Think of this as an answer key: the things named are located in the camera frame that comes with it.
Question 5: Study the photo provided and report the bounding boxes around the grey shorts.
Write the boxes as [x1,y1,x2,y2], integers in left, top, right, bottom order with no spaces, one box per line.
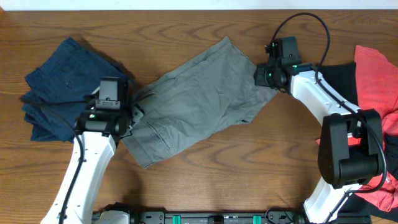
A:
[123,37,277,168]

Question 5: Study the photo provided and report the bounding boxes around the red shorts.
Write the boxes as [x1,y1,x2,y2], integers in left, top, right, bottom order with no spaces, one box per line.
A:
[316,45,398,213]

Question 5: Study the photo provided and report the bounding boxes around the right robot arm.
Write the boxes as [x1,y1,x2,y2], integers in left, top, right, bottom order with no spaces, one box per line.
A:
[254,63,387,223]

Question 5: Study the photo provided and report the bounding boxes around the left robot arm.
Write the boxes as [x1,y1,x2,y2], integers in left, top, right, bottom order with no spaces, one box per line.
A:
[41,106,144,224]

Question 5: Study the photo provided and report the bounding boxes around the black garment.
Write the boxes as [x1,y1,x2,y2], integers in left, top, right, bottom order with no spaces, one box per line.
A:
[317,62,398,222]

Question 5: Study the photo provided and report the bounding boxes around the folded navy blue shorts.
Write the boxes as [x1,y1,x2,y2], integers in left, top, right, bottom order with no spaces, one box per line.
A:
[22,37,127,141]

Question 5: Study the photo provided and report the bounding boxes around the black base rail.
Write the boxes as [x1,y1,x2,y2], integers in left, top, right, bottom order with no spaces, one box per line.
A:
[91,203,309,224]

